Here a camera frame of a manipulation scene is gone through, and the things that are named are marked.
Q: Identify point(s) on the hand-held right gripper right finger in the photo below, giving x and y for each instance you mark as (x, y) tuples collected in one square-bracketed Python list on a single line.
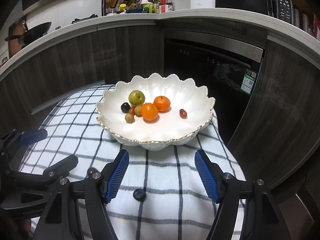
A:
[(207, 177)]

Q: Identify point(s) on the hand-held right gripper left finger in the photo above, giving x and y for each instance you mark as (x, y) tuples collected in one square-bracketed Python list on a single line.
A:
[(116, 177)]

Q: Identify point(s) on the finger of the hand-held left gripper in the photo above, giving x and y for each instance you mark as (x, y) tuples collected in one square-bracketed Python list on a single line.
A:
[(62, 165), (33, 137)]

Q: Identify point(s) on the small tan longan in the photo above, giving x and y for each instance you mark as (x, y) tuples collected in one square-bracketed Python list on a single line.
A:
[(129, 118), (138, 111)]

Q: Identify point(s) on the white scalloped bowl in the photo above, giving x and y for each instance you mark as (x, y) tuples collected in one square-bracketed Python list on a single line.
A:
[(170, 127)]

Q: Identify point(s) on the red cherry tomato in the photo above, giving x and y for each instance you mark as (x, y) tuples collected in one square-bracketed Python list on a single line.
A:
[(183, 113), (131, 110)]

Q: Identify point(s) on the orange tangerine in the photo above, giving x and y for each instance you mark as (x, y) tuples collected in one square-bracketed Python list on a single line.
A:
[(149, 112), (162, 103)]

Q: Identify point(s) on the blueberry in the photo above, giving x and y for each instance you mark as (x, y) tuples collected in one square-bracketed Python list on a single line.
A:
[(139, 194), (91, 171)]

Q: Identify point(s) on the checked white cloth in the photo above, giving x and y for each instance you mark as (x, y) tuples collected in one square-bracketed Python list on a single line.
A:
[(162, 180)]

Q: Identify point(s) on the dark purple grape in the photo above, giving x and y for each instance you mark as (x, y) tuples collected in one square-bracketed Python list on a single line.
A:
[(125, 107)]

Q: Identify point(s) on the green round fruit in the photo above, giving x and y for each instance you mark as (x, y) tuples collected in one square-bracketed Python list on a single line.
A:
[(136, 97)]

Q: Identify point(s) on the black built-in dishwasher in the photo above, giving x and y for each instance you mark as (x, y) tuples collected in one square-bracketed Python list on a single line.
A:
[(195, 75)]

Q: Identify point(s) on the wooden cutting board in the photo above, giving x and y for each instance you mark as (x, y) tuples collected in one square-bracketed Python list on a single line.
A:
[(14, 32)]

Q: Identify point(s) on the black wok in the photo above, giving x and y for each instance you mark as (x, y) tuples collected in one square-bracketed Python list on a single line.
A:
[(37, 30)]

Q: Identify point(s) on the black gas stove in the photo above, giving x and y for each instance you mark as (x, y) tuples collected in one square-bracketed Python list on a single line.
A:
[(85, 19)]

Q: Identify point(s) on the yellow capped bottle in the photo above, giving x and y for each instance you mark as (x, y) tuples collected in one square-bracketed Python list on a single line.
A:
[(122, 7)]

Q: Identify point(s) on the green plastic container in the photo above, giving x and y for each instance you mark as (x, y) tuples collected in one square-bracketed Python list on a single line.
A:
[(147, 7)]

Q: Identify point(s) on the white rice cooker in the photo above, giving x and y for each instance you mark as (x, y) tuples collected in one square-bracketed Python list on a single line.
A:
[(202, 2)]

